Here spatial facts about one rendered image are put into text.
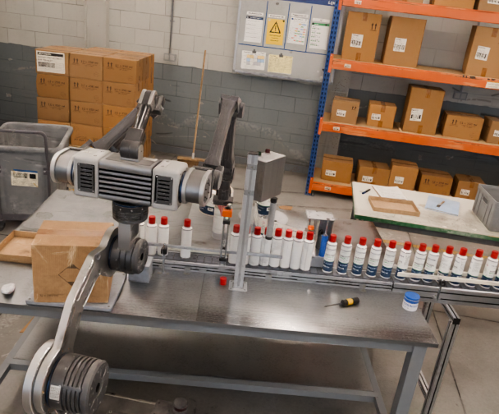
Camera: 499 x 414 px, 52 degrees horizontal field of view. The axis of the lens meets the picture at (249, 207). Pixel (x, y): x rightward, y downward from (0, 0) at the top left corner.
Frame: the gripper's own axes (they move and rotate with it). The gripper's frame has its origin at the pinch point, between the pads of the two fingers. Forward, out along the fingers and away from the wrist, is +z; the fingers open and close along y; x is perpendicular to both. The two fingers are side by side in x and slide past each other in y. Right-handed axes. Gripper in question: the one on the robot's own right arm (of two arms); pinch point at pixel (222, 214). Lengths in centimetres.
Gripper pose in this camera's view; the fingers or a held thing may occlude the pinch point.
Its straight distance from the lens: 262.2
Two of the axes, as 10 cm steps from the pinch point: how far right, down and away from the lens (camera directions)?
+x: -0.2, 4.0, -9.1
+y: -9.9, -1.1, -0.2
